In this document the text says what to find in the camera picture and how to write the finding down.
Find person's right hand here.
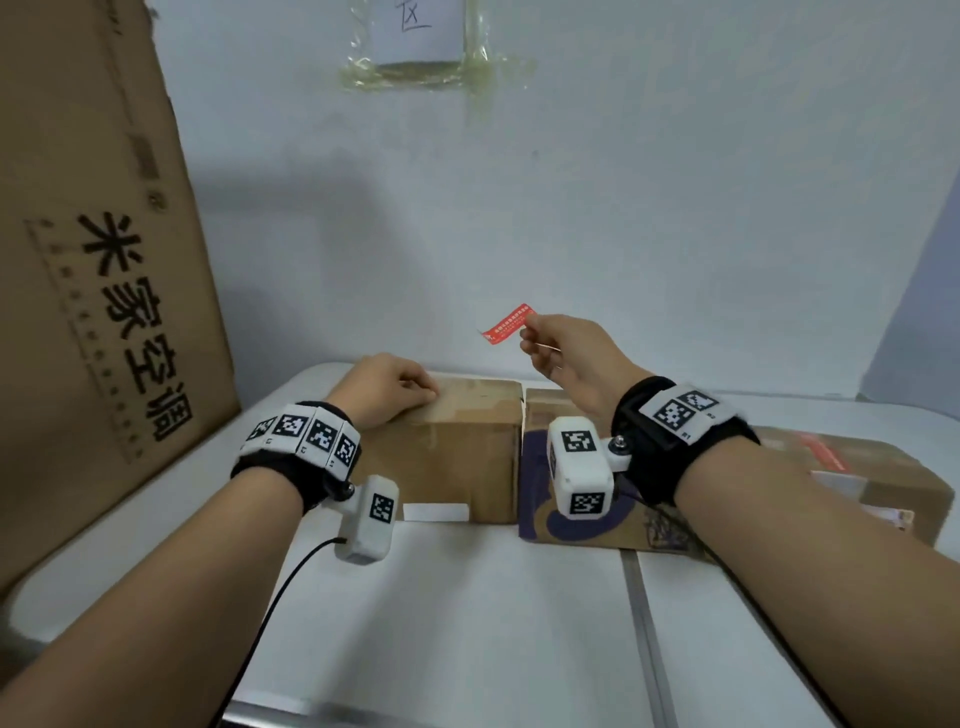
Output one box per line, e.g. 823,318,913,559
518,313,655,421

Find person's left hand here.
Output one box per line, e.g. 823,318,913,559
323,352,442,431

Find plain brown cardboard box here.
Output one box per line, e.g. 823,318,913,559
358,374,525,525

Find cardboard box purple print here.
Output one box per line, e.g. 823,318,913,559
517,386,718,560

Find small cardboard box shipping sticker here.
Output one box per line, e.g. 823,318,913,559
749,425,955,549

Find person's left forearm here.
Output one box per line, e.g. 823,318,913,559
0,468,305,728

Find person's right forearm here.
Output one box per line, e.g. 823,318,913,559
674,434,960,728

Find large cardboard carton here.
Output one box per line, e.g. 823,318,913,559
0,0,243,598

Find black left wristband marker tiles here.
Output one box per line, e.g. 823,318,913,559
230,401,364,515

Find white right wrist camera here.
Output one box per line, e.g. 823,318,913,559
545,416,635,520

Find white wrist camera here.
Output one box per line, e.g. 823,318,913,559
545,416,635,520
323,474,400,565

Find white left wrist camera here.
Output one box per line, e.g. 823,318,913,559
323,474,400,565

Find black left camera cable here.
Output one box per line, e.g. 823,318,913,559
208,535,348,728

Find black camera cable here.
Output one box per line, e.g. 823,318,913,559
620,491,849,728
208,535,348,728

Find black right camera cable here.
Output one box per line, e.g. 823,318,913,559
620,491,849,728

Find paper sheet taped on wall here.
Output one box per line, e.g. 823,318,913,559
341,0,538,93

